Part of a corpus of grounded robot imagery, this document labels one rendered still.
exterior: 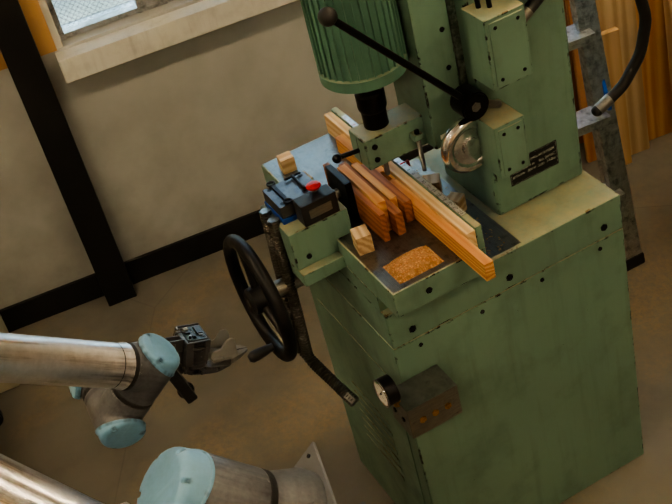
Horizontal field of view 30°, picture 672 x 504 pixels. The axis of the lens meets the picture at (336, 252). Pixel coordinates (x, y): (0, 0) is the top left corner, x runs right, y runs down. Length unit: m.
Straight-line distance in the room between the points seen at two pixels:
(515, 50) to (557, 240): 0.45
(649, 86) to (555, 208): 1.55
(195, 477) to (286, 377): 1.57
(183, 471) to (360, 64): 0.82
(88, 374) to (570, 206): 1.06
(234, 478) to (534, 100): 1.00
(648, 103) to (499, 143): 1.78
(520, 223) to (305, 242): 0.46
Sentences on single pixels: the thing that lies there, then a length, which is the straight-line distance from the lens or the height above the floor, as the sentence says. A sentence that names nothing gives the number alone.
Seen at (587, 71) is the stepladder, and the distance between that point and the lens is 3.43.
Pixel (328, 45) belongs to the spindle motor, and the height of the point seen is 1.30.
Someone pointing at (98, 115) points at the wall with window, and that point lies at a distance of 3.84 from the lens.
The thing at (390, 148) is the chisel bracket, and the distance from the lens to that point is 2.52.
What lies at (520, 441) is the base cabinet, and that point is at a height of 0.27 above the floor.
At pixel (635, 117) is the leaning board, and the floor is 0.13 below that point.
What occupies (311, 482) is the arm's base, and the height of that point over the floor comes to 0.81.
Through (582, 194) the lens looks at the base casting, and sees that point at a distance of 2.69.
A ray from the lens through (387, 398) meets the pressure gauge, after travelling 2.49.
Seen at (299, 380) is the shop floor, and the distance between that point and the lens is 3.59.
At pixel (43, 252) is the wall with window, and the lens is 4.04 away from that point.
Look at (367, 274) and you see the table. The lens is 2.44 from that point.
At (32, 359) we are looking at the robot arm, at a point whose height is 1.08.
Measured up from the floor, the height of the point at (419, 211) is 0.94.
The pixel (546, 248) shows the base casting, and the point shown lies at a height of 0.76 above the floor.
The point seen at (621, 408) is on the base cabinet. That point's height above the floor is 0.20.
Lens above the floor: 2.40
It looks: 37 degrees down
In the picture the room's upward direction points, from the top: 15 degrees counter-clockwise
